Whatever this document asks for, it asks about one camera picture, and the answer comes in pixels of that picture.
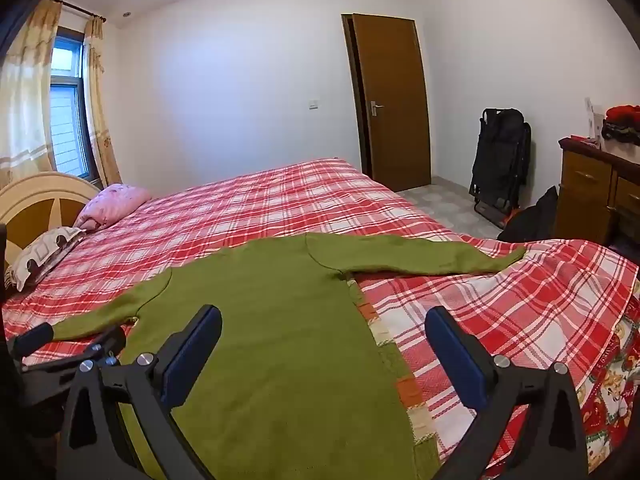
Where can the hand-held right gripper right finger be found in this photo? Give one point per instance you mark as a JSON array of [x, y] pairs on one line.
[[457, 360]]

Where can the brown patterned pillow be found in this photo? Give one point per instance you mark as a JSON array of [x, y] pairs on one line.
[[40, 255]]

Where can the window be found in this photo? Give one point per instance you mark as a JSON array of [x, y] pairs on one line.
[[67, 125]]

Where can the bed with red plaid sheet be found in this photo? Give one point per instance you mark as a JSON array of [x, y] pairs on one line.
[[250, 210]]

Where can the brown wooden door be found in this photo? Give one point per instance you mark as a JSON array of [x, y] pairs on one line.
[[395, 100]]

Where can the folded black stroller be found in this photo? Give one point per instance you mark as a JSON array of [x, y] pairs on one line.
[[500, 160]]

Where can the black bag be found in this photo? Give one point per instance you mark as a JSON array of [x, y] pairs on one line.
[[535, 220]]

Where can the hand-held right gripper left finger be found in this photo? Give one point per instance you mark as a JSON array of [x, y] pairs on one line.
[[192, 355]]

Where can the yellow floral curtain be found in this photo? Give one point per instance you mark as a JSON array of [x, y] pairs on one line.
[[100, 110], [25, 110]]

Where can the pink pillow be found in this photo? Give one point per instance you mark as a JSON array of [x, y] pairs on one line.
[[115, 202]]

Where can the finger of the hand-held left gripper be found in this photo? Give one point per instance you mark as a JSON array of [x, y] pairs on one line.
[[102, 347], [32, 337]]

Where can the white box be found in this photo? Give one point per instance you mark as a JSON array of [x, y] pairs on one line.
[[594, 120]]

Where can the dark curtain rod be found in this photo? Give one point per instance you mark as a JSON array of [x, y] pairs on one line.
[[75, 8]]

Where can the brown wooden dresser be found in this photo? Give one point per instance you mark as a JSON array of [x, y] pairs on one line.
[[585, 185]]

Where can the cartoon printed quilt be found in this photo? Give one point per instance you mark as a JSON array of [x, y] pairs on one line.
[[615, 385]]

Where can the cream wooden headboard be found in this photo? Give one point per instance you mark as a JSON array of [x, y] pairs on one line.
[[45, 200]]

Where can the green striped knit sweater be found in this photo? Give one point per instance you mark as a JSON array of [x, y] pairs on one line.
[[280, 335]]

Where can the red and black clothes pile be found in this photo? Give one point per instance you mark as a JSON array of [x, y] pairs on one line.
[[622, 112]]

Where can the small red box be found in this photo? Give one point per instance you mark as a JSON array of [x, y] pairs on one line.
[[582, 138]]

